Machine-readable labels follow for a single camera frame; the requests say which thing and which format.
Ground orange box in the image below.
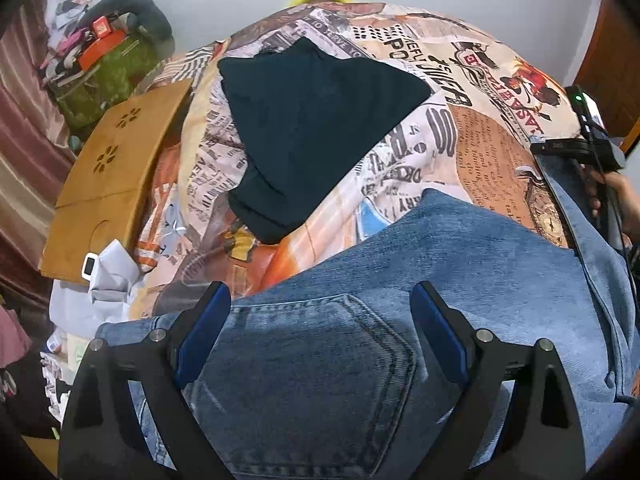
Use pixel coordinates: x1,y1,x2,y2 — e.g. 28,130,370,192
77,30,126,68

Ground blue denim pants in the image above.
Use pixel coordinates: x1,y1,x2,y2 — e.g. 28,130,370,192
95,150,640,480

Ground printed blanket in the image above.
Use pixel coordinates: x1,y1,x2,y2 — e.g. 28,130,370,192
127,2,586,321

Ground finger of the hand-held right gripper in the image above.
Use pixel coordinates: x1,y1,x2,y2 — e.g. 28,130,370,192
530,140,593,158

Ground pile of mixed clothes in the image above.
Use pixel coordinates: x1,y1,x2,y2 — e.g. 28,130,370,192
42,0,101,91

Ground green storage box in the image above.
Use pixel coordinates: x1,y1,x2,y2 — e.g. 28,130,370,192
52,35,151,128

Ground striped red curtain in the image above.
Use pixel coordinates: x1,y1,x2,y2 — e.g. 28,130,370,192
0,0,76,306

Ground wooden door frame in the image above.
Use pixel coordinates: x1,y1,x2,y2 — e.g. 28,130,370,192
572,0,640,141

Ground dark cloth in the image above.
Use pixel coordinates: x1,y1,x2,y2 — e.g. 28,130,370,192
0,355,61,441

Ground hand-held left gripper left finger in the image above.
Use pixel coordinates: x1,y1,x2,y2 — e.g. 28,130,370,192
57,281,236,480

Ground grey curved pillow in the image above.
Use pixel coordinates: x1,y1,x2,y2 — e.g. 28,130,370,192
95,0,176,43

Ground white crumpled cloth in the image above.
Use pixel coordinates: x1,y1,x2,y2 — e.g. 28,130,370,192
47,240,143,341

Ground wooden lap table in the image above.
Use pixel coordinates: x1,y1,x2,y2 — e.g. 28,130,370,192
39,78,195,281

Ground dark folded garment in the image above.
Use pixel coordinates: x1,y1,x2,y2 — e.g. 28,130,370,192
218,37,433,245

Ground person's right hand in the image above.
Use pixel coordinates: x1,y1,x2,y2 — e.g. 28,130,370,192
587,170,637,221

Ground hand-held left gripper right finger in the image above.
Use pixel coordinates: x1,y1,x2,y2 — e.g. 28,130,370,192
409,281,596,480

